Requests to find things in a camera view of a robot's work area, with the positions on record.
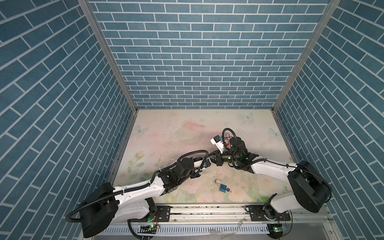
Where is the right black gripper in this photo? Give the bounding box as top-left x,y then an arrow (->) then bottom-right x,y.
203,149 -> 240,167

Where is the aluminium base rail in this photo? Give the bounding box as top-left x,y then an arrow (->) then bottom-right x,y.
94,203 -> 342,240

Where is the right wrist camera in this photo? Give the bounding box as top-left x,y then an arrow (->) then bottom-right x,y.
211,135 -> 229,154

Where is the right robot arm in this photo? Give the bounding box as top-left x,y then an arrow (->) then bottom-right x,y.
211,139 -> 332,219

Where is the blue padlock with key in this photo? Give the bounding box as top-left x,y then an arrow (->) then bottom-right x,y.
215,179 -> 232,193

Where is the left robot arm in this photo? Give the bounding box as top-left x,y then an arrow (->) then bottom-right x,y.
79,158 -> 211,238

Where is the left black corrugated cable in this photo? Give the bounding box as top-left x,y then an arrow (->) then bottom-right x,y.
65,149 -> 209,223

